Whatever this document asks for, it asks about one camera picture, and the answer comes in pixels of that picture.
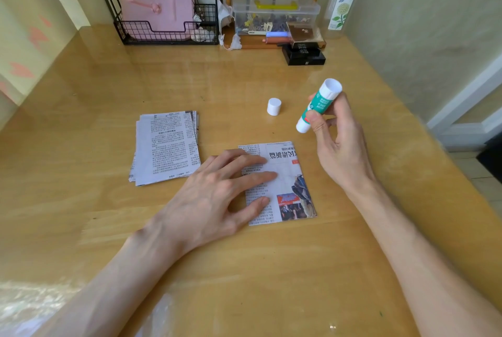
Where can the stack of newspaper sheets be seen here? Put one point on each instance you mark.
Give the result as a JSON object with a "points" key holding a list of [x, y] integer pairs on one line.
{"points": [[166, 148]]}

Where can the person's left thumb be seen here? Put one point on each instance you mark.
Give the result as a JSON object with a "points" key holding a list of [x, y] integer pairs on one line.
{"points": [[253, 209]]}

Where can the brown box with clear lid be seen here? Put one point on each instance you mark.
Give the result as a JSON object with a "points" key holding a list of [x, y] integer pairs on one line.
{"points": [[304, 33]]}

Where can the person's right hand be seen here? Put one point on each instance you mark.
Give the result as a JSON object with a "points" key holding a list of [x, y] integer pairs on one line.
{"points": [[343, 152]]}

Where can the newspaper piece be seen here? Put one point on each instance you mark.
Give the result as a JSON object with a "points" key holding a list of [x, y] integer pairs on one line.
{"points": [[292, 191]]}

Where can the red and purple tube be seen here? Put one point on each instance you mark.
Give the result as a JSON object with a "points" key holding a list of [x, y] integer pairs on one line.
{"points": [[277, 38]]}

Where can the black flat box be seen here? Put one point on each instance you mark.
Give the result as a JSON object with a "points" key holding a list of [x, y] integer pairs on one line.
{"points": [[304, 56]]}

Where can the person's left forearm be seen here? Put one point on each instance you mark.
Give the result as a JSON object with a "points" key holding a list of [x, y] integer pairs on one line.
{"points": [[113, 289]]}

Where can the white glue stick cap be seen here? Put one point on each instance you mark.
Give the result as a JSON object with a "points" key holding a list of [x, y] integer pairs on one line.
{"points": [[274, 107]]}

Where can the crumpled paper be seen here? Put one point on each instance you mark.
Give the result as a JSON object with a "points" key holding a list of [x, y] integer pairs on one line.
{"points": [[202, 31]]}

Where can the person's right thumb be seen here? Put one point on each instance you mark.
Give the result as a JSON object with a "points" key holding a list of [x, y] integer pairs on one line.
{"points": [[317, 127]]}

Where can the person's left hand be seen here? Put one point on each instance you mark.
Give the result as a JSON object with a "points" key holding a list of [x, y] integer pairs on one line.
{"points": [[204, 207]]}

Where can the clear plastic storage box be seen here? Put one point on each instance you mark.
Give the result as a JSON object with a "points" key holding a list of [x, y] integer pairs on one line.
{"points": [[274, 11]]}

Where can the pink plastic case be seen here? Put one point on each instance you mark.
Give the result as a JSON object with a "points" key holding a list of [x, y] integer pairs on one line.
{"points": [[157, 7]]}

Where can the person's left little finger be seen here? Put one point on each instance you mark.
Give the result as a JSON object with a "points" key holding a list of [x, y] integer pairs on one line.
{"points": [[210, 160]]}

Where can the green white glue stick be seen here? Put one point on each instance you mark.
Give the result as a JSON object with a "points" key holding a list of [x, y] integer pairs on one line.
{"points": [[319, 103]]}

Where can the person's left middle finger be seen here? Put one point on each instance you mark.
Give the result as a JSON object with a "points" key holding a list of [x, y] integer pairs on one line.
{"points": [[247, 162]]}

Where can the person's right forearm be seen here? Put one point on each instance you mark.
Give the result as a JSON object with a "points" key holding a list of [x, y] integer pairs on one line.
{"points": [[423, 266]]}

